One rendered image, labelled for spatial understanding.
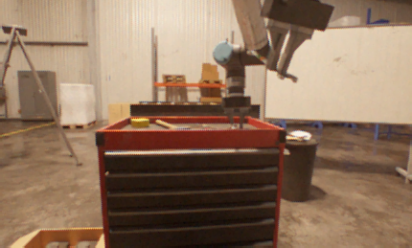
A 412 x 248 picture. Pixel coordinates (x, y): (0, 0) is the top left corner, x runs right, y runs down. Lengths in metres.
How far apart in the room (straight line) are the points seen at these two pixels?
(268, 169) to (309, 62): 2.39
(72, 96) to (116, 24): 3.60
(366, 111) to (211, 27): 7.16
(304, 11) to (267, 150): 0.53
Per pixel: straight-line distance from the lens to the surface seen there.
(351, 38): 3.28
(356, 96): 3.24
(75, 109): 7.32
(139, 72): 8.94
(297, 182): 2.33
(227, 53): 0.85
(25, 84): 9.96
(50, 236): 1.74
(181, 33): 9.08
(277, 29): 0.48
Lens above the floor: 1.08
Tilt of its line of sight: 7 degrees down
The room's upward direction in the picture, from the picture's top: 1 degrees clockwise
